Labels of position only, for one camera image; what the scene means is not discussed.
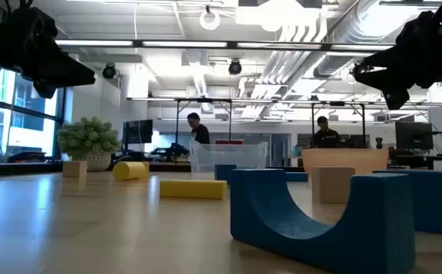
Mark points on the red box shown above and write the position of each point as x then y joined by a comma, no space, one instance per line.
229,141

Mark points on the plain wooden cube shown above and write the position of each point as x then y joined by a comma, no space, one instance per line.
331,182
74,169

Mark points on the blue cube block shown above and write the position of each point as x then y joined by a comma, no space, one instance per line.
431,201

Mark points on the large window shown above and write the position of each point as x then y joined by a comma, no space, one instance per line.
30,125

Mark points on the person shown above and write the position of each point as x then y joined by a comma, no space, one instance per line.
201,133
325,139

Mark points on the orange plastic bin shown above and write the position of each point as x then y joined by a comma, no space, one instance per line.
342,158

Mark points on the clear plastic bin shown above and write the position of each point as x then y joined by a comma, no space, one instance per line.
243,156

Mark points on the black background robot arm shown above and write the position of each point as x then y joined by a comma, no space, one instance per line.
173,150

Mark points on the black metal station frame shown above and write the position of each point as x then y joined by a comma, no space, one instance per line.
205,100
338,103

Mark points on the black overhead light bar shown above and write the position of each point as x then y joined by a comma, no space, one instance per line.
231,44

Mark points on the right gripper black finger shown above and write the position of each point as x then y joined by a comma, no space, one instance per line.
380,74
397,97

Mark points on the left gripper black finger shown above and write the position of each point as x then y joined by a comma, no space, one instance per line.
72,74
45,89

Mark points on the black computer monitor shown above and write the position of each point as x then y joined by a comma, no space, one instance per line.
414,135
138,131

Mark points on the yellow cylinder block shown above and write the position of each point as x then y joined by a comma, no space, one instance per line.
129,171

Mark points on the silver ventilation duct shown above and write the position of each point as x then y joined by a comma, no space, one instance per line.
331,64

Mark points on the blue arch block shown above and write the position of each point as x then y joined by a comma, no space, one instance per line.
251,205

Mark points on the yellow rectangular block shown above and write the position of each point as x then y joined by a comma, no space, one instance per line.
194,189

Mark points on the green plant in white pot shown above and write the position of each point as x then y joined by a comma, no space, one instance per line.
89,137

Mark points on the black round ceiling spotlight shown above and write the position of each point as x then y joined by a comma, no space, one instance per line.
109,71
235,67

